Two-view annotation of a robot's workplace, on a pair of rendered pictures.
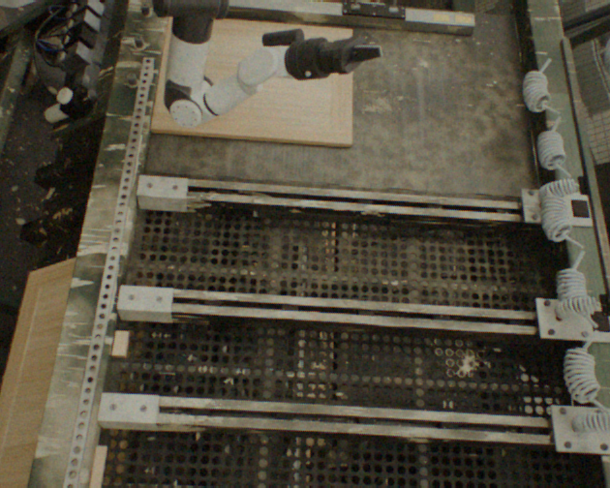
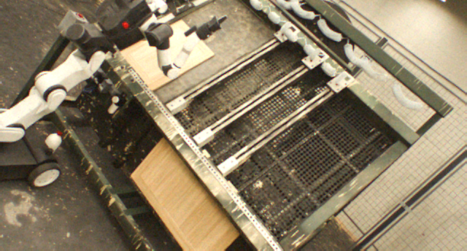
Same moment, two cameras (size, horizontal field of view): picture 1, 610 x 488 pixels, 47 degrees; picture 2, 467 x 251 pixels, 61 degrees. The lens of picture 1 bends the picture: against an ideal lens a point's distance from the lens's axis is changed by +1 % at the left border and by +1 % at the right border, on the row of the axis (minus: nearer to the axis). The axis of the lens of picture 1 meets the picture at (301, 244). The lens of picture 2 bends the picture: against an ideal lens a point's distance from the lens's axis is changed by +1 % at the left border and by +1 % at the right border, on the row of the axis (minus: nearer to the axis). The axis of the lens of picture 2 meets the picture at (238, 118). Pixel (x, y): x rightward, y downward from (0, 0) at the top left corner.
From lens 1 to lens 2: 1.24 m
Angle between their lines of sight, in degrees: 18
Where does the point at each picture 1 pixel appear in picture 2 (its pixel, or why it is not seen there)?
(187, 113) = (174, 73)
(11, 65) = (56, 113)
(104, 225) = (168, 126)
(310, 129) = (198, 58)
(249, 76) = (190, 48)
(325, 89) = not seen: hidden behind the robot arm
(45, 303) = (149, 178)
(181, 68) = (166, 59)
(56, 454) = (220, 190)
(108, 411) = (223, 168)
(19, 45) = not seen: hidden behind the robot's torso
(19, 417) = (176, 214)
